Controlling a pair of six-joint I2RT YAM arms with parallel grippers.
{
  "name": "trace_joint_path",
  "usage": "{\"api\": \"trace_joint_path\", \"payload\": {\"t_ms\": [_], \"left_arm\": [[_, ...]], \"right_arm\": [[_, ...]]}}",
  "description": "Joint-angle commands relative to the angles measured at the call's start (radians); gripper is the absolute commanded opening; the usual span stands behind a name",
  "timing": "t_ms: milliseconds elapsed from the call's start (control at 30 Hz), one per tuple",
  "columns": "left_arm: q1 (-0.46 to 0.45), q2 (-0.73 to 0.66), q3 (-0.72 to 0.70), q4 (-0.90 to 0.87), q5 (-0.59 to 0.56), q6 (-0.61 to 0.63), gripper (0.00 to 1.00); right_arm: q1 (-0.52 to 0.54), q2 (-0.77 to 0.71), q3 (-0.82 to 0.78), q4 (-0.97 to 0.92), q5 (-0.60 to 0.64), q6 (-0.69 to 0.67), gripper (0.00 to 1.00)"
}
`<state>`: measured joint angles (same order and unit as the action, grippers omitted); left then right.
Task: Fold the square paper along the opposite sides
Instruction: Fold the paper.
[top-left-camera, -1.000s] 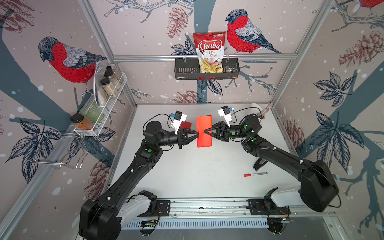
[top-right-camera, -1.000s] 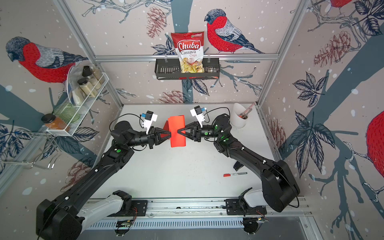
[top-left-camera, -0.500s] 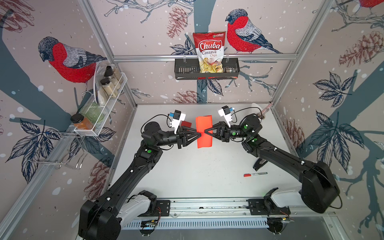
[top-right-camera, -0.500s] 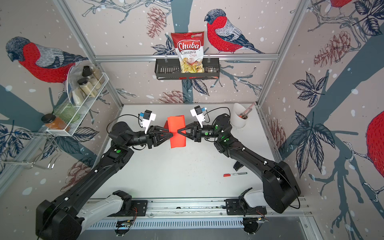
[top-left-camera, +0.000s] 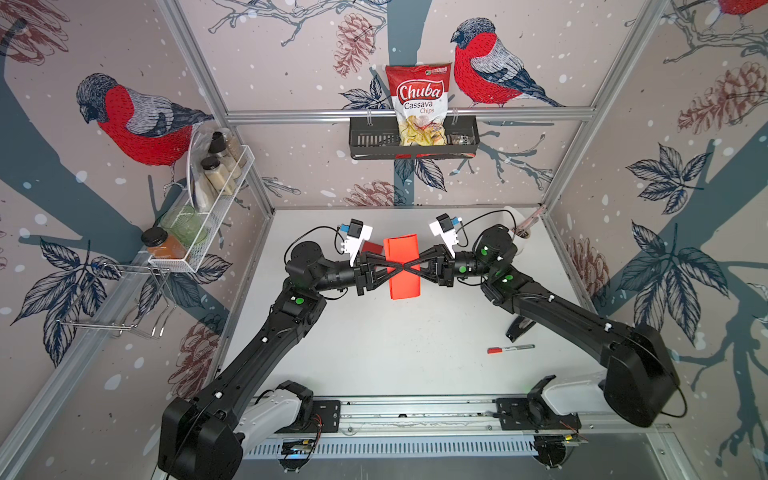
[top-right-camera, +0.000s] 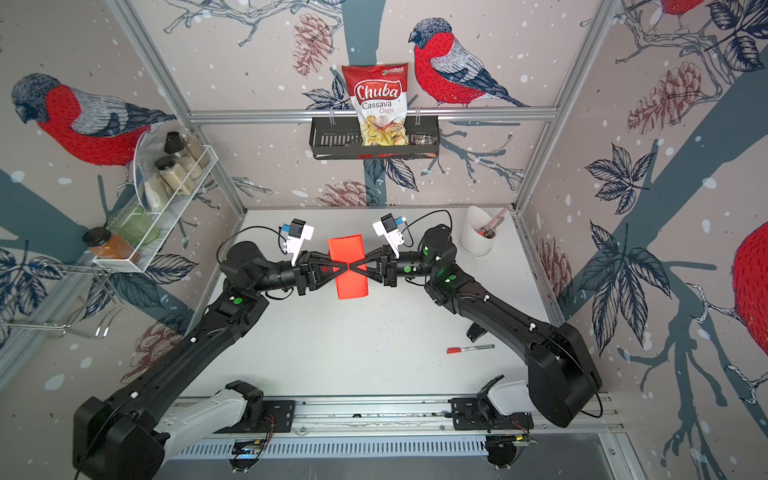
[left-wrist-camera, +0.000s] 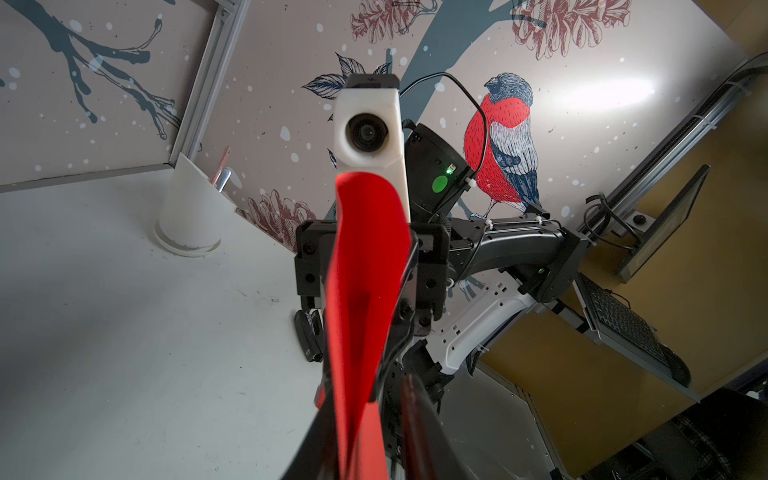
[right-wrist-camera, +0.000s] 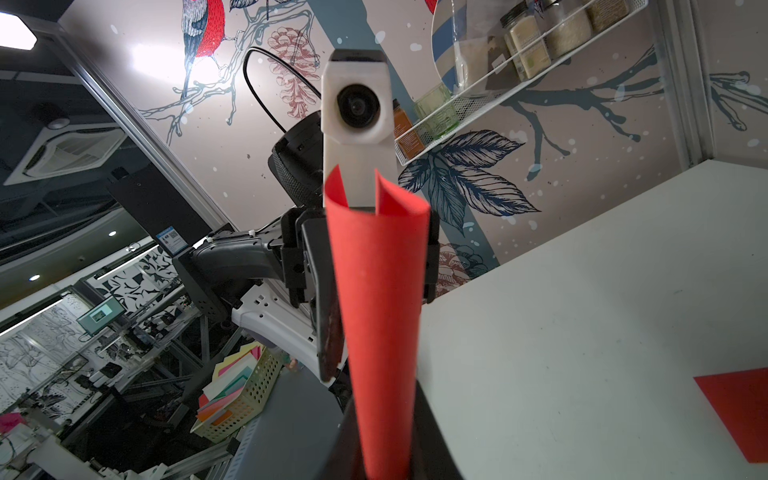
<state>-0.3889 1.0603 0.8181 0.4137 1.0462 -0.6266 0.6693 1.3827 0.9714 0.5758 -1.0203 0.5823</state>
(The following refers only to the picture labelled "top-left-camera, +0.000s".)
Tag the Chuba cassava chips bag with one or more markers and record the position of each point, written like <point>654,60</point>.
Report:
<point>419,96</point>

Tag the orange spice jar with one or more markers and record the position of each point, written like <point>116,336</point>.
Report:
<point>162,245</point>

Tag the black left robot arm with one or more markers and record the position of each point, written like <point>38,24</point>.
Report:
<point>207,436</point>

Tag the chrome wire rack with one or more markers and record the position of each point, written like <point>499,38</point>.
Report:
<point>139,303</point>

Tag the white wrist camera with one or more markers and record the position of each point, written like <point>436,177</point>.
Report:
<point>445,227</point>
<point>355,234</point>

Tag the black wire basket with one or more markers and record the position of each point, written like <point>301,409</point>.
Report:
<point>387,139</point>

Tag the red marker pen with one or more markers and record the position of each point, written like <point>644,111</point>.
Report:
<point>512,348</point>

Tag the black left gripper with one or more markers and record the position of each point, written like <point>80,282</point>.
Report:
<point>364,276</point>

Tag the beige spice bottle front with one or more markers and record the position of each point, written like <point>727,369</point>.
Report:
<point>220,178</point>

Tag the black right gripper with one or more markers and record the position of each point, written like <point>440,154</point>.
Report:
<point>445,268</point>

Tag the green lidded jar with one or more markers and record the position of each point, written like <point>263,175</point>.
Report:
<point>186,224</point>

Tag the white wire shelf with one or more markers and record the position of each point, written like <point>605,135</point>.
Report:
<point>200,194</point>

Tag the beige spice bottle rear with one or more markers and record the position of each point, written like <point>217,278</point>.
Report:
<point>225,143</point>

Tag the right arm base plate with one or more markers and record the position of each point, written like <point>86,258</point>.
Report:
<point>519,413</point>

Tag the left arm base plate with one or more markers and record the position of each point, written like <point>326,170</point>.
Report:
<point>324,416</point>

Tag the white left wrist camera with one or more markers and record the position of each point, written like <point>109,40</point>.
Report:
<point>355,234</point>

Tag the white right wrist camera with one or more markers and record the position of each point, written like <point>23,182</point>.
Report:
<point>445,227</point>

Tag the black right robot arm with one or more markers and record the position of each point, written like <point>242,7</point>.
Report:
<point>640,376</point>

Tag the beige spice bottle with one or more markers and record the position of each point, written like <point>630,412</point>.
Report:
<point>225,143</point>
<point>220,178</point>

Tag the white pen cup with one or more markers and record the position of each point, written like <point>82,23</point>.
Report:
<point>518,218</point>

